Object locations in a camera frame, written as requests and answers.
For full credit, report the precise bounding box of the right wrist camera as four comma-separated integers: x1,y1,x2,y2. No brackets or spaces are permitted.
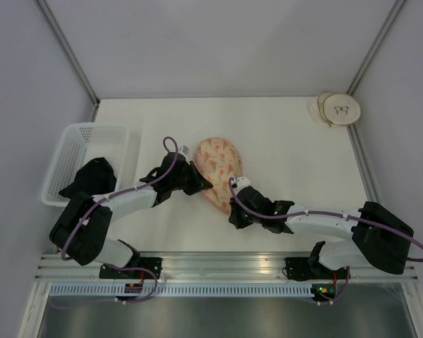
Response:
229,177,252,191

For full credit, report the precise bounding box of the white slotted cable duct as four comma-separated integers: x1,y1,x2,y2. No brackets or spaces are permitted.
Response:
50,282,313,298

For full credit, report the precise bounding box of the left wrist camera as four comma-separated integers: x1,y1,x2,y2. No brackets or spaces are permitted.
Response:
179,145,190,158

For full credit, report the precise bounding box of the white plastic basket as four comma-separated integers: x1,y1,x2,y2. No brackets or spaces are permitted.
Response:
41,123,130,208

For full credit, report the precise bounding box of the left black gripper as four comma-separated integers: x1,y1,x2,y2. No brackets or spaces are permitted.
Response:
171,161,212,195

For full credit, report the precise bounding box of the black garment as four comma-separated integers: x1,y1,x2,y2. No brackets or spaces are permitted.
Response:
59,157,117,199

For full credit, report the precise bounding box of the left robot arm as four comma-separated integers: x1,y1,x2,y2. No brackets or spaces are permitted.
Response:
49,152,213,279

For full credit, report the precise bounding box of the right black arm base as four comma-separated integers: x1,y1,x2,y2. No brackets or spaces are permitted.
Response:
281,257,327,282

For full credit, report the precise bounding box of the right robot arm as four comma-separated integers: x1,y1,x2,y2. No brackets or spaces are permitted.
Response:
228,183,413,278

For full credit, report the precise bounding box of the aluminium rail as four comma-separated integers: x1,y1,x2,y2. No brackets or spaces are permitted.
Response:
35,251,419,282

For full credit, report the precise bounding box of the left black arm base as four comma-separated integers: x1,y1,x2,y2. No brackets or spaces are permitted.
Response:
99,256,163,280

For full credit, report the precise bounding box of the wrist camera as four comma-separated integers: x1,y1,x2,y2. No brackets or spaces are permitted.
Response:
229,177,252,191
179,145,190,158

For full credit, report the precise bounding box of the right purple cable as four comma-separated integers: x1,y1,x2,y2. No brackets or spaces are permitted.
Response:
228,177,423,263

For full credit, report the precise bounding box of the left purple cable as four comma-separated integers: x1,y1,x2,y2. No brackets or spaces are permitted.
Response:
60,136,179,261

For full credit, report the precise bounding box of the purple cable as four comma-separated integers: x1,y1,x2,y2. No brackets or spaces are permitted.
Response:
60,136,179,261
228,177,423,263

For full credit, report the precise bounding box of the floral laundry bag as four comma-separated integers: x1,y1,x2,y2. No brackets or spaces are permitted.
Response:
194,137,243,215

